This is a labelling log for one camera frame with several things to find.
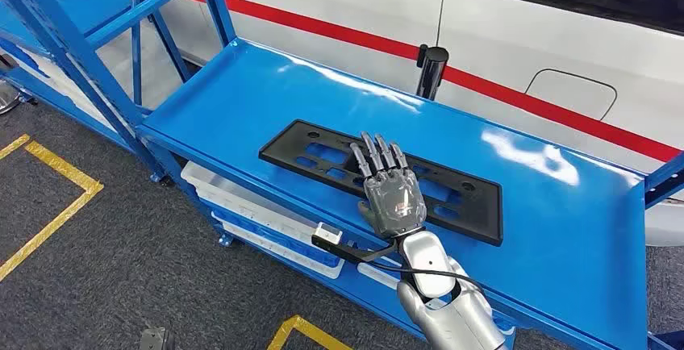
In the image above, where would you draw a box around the black plastic plate frame part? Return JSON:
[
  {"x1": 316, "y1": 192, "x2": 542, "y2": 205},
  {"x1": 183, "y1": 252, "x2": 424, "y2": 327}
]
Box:
[{"x1": 258, "y1": 119, "x2": 504, "y2": 247}]

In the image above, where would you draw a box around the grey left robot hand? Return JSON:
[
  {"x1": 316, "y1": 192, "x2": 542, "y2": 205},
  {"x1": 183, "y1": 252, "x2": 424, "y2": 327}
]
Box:
[{"x1": 140, "y1": 327, "x2": 175, "y2": 350}]

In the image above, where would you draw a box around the black stanchion post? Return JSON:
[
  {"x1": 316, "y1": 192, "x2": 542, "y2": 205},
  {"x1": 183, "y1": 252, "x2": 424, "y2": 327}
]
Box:
[{"x1": 415, "y1": 44, "x2": 450, "y2": 102}]

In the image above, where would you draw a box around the yellow floor tape square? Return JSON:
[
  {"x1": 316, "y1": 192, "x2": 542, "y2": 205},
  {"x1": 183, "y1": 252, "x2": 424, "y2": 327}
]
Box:
[
  {"x1": 0, "y1": 133, "x2": 104, "y2": 283},
  {"x1": 267, "y1": 314, "x2": 355, "y2": 350}
]

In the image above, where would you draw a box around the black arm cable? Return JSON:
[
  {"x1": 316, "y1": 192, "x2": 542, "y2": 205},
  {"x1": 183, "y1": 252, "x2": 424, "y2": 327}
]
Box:
[{"x1": 369, "y1": 259, "x2": 485, "y2": 296}]

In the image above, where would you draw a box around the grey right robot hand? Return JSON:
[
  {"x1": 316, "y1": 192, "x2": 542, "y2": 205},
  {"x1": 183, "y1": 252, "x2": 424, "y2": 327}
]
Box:
[{"x1": 349, "y1": 131, "x2": 428, "y2": 240}]

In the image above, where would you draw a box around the white car with red stripe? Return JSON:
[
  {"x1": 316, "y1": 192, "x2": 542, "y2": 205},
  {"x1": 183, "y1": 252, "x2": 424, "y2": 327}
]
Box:
[{"x1": 80, "y1": 0, "x2": 684, "y2": 247}]

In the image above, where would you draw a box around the blue metal shelf rack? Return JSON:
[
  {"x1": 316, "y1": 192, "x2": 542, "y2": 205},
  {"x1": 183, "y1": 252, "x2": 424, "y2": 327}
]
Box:
[{"x1": 0, "y1": 0, "x2": 684, "y2": 350}]

